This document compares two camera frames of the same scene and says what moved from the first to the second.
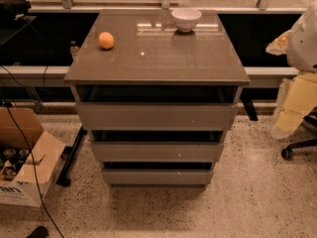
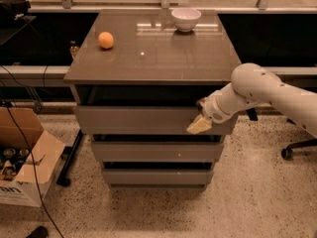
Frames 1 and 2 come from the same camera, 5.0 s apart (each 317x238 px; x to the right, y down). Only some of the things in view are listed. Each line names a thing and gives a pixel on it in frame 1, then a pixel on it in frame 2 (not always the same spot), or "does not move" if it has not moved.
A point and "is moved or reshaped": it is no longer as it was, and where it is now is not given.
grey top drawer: [158, 116] is moved or reshaped
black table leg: [67, 155] does not move
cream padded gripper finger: [296, 96] to [199, 125]
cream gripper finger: [279, 45] to [201, 102]
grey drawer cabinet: [158, 100] does not move
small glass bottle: [73, 49] does not move
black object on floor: [39, 232] does not move
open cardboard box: [30, 158] does not move
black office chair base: [287, 154] does not move
